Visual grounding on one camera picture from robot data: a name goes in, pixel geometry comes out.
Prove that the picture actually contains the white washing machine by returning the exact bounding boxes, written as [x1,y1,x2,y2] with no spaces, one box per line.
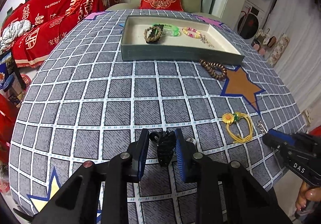
[236,0,270,44]

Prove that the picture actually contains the colourful bead bracelet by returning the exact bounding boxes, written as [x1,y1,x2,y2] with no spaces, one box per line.
[182,27,202,39]

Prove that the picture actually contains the yellow flower hair tie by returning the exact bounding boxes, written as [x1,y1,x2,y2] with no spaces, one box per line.
[223,112,254,143]

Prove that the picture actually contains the red plastic stool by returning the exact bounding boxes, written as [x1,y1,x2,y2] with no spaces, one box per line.
[306,126,321,137]

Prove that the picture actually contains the small silver charm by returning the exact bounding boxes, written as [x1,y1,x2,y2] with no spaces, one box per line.
[201,35,215,47]

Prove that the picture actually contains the brown star sticker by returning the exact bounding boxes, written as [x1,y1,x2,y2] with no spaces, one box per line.
[221,66,266,114]

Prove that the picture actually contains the red gift bags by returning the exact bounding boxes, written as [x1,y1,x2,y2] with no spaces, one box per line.
[0,93,19,194]

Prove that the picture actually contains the light wooden bead bracelet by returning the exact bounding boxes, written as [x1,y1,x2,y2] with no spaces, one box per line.
[144,26,162,44]

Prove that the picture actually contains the crumpled white grey cloth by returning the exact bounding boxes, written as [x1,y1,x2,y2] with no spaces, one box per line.
[0,19,32,55]

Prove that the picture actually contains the shoe rack with slippers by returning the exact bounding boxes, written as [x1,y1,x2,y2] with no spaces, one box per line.
[252,28,277,51]

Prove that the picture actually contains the white curtain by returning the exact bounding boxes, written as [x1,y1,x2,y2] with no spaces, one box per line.
[272,0,321,119]

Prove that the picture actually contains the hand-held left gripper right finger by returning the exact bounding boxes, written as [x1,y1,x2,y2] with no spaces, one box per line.
[174,128,293,224]

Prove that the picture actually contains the green translucent bangle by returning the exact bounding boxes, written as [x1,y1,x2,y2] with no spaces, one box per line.
[152,23,180,38]

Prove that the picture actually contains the grey rectangular tray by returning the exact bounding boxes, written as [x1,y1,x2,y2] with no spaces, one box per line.
[121,15,245,66]

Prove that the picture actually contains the grey checked tablecloth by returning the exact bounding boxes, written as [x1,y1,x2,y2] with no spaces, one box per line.
[9,9,308,224]

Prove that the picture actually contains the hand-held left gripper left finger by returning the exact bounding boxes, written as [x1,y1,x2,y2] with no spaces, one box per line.
[33,128,151,224]

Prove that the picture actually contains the dark brown bead bracelet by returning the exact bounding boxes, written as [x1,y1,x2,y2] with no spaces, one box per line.
[200,59,227,81]

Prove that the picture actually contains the silver metal hair clip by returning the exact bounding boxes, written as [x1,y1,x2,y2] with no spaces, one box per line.
[257,120,267,135]

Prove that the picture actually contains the person's right hand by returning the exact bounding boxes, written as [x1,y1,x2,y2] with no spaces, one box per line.
[295,181,321,217]

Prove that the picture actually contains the blue printed box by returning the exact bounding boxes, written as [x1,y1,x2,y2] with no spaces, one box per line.
[0,52,27,104]

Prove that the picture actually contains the patterned leaning board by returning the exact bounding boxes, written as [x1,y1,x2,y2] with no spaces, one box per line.
[267,33,290,66]

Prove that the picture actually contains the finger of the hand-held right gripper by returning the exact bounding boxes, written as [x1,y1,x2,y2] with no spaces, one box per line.
[268,129,296,145]
[262,135,289,151]

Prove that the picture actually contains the black hair claw clip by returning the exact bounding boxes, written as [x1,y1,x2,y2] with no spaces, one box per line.
[149,29,162,44]
[150,131,176,167]

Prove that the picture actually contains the yellow star sticker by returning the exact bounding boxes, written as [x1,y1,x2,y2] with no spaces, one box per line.
[27,166,62,214]

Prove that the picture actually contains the red printed sofa blanket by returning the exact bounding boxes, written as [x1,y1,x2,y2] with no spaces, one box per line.
[0,0,121,69]

